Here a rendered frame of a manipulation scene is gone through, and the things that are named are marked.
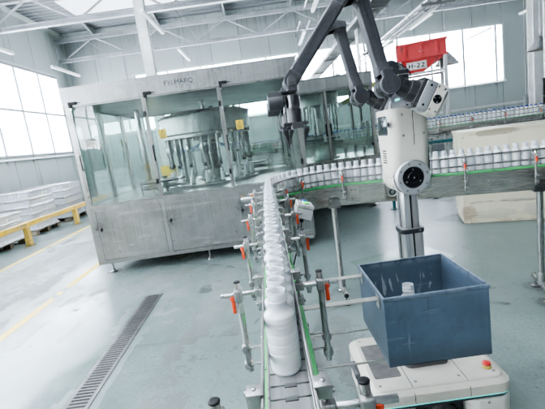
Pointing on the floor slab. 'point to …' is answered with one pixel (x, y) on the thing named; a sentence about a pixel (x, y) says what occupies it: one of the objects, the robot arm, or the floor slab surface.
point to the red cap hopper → (422, 62)
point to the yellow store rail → (41, 221)
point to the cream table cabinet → (512, 208)
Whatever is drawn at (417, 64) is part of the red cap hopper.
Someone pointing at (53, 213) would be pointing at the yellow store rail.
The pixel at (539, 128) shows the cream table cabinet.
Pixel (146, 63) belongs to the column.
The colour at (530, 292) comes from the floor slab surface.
